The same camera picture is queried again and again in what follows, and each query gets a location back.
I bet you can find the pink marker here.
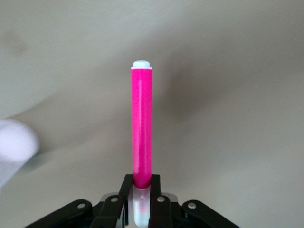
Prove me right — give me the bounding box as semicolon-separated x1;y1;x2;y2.
130;59;154;227

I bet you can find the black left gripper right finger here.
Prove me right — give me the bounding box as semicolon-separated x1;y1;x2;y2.
148;174;238;228

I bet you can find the light pink plastic cup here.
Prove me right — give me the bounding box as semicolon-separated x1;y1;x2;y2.
0;118;40;190

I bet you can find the brown paper table cover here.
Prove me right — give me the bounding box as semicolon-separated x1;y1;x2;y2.
0;0;304;228

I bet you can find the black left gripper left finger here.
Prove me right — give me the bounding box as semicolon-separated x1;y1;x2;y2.
30;174;133;228

